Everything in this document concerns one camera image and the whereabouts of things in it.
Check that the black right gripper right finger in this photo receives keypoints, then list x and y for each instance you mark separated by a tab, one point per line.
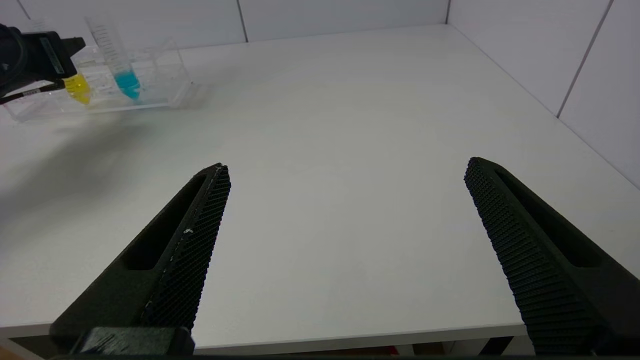
555	280

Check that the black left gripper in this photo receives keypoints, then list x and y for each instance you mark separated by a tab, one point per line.
12	57

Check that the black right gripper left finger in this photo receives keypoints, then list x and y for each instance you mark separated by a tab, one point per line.
165	280

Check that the yellow pigment test tube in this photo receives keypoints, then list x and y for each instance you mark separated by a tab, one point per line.
79	90

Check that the blue pigment test tube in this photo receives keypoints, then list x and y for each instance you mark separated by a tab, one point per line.
127	82

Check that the clear acrylic test tube rack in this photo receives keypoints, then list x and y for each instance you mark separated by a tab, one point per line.
160	85

